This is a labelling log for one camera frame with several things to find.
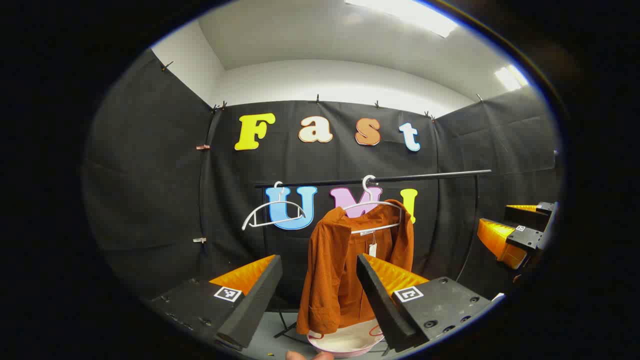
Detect long ceiling light panel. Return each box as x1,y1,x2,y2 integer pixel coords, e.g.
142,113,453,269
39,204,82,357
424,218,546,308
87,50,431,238
345,0,459,39

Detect white plastic clothes hanger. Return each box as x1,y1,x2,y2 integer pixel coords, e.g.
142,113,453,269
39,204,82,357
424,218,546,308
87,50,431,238
341,174,404,236
242,181,307,231

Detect pink and white laundry hamper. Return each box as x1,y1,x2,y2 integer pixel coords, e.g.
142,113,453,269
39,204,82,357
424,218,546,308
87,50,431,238
306,320,386,358

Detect orange corduroy shirt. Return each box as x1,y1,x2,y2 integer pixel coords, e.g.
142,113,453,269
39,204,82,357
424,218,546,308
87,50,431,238
296,199,416,337

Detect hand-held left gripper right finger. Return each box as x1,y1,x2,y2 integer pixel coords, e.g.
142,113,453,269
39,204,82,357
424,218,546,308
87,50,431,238
356,253,505,353

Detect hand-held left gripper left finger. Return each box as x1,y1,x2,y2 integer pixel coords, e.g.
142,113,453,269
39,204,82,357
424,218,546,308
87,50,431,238
149,254,284,351

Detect black metal garment rack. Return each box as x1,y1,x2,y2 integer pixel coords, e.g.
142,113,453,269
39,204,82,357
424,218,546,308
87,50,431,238
255,170,492,346

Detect small ceiling light panel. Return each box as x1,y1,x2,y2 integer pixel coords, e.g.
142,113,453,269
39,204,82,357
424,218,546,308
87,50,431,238
494,64,529,92

